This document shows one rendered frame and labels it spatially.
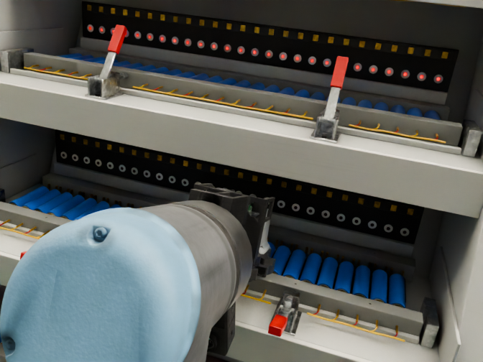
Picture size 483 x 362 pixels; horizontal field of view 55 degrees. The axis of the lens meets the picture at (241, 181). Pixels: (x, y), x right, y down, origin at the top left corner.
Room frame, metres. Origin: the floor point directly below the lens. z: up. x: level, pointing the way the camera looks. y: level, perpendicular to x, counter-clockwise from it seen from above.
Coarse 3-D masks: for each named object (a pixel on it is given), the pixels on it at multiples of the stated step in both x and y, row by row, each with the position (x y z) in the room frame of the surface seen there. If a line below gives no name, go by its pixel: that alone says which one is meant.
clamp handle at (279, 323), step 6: (288, 300) 0.47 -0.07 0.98; (288, 306) 0.47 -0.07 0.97; (282, 312) 0.46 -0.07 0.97; (288, 312) 0.46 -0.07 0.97; (276, 318) 0.43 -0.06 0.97; (282, 318) 0.43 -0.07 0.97; (270, 324) 0.41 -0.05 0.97; (276, 324) 0.42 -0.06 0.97; (282, 324) 0.42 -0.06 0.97; (270, 330) 0.41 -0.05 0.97; (276, 330) 0.41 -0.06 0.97; (282, 330) 0.42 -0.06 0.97
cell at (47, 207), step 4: (64, 192) 0.67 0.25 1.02; (68, 192) 0.68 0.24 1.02; (60, 196) 0.66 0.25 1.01; (64, 196) 0.66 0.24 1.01; (68, 196) 0.67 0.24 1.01; (72, 196) 0.68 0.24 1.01; (52, 200) 0.65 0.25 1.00; (56, 200) 0.65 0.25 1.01; (60, 200) 0.65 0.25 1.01; (64, 200) 0.66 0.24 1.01; (44, 204) 0.63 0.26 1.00; (48, 204) 0.64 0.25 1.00; (52, 204) 0.64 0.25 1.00; (56, 204) 0.64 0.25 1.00; (60, 204) 0.65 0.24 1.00; (36, 208) 0.62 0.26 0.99; (40, 208) 0.62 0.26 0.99; (44, 208) 0.62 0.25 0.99; (48, 208) 0.63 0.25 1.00; (52, 208) 0.64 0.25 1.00; (44, 212) 0.62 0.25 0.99
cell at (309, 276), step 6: (312, 258) 0.58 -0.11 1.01; (318, 258) 0.58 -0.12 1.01; (306, 264) 0.57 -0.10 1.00; (312, 264) 0.56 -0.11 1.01; (318, 264) 0.57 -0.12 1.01; (306, 270) 0.55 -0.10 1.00; (312, 270) 0.55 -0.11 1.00; (318, 270) 0.57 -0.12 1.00; (306, 276) 0.54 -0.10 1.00; (312, 276) 0.54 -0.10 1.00; (312, 282) 0.53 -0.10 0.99
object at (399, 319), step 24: (0, 216) 0.60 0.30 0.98; (24, 216) 0.59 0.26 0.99; (48, 216) 0.59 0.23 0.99; (264, 288) 0.52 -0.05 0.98; (288, 288) 0.51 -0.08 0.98; (312, 288) 0.51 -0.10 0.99; (336, 312) 0.49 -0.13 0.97; (360, 312) 0.49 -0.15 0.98; (384, 312) 0.48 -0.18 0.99; (408, 312) 0.49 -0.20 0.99
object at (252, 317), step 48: (0, 192) 0.64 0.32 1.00; (144, 192) 0.69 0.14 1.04; (0, 240) 0.58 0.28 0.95; (384, 240) 0.60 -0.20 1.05; (432, 288) 0.57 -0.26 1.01; (240, 336) 0.48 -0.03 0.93; (288, 336) 0.47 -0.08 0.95; (336, 336) 0.48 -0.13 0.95; (384, 336) 0.48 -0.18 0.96; (432, 336) 0.47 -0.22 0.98
